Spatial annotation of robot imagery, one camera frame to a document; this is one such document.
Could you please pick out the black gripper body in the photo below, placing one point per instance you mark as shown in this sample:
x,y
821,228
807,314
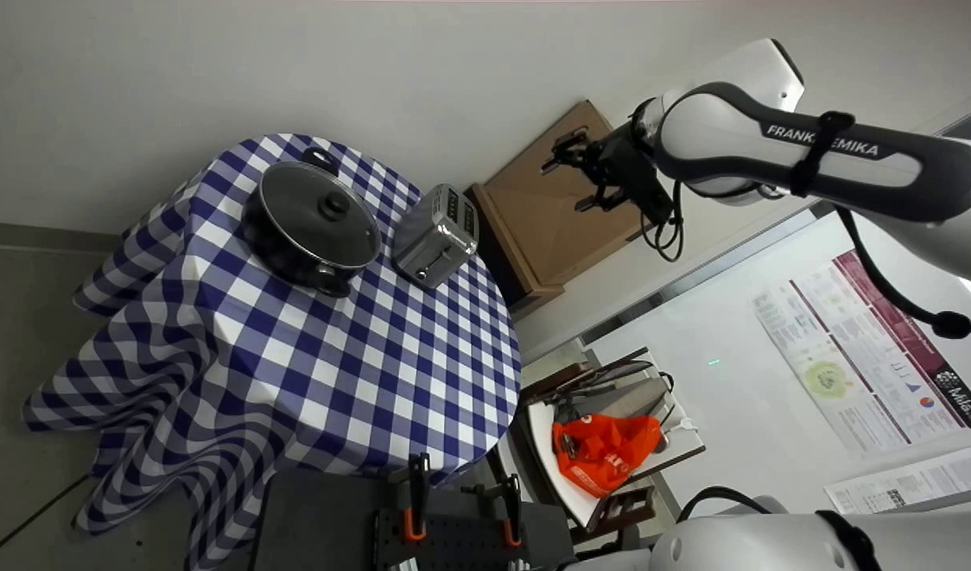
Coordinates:
x,y
626,164

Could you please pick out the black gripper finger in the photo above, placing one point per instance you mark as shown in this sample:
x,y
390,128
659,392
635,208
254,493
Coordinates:
x,y
599,198
573,150

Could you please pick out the silver two-slot toaster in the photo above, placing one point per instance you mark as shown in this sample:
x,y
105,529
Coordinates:
x,y
434,240

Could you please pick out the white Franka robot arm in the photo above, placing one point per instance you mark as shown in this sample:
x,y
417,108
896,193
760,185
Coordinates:
x,y
825,159

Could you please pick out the large plain cardboard box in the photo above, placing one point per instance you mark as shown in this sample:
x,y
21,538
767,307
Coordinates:
x,y
554,210

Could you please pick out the orange plastic bag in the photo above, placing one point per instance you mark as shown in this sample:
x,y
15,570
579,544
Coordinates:
x,y
601,455

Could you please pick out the glass pot lid with knob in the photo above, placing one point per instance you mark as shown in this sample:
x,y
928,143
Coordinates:
x,y
317,210

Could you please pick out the blue white checked tablecloth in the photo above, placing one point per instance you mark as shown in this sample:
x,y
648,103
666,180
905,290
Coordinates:
x,y
346,360

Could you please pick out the poster with maroon stripe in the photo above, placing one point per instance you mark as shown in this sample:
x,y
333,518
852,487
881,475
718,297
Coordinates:
x,y
855,360

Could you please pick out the black cooking pot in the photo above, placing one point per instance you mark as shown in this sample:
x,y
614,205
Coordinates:
x,y
297,273

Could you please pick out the black clamp with orange tip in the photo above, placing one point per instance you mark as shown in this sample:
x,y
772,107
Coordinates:
x,y
414,495
509,518

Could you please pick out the white printed paper sheet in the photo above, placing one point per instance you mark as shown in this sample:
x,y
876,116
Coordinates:
x,y
910,482

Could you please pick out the dark grey mat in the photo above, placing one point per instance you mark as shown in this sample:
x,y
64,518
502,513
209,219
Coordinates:
x,y
317,518

